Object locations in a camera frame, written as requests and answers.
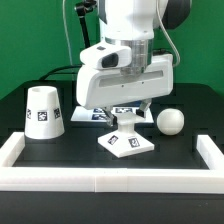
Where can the white lamp base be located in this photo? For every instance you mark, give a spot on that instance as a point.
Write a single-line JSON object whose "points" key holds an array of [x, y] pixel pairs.
{"points": [[125, 141]]}

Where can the white frame wall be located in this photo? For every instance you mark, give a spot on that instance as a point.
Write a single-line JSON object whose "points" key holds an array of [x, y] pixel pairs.
{"points": [[209, 181]]}

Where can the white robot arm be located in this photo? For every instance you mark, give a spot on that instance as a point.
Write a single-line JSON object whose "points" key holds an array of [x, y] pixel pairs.
{"points": [[123, 67]]}

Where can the white lamp bulb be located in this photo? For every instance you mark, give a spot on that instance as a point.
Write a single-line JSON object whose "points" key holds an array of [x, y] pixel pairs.
{"points": [[170, 121]]}

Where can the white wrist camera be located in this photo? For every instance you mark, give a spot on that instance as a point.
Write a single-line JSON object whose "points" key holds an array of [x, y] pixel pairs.
{"points": [[106, 56]]}

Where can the white lamp shade cone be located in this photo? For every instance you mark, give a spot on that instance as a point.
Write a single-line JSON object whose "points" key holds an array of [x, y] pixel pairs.
{"points": [[43, 113]]}

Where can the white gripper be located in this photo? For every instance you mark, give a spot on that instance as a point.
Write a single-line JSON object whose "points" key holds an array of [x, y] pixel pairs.
{"points": [[103, 88]]}

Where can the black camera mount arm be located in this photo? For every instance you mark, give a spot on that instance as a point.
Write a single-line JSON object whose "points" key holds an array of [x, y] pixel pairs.
{"points": [[82, 9]]}

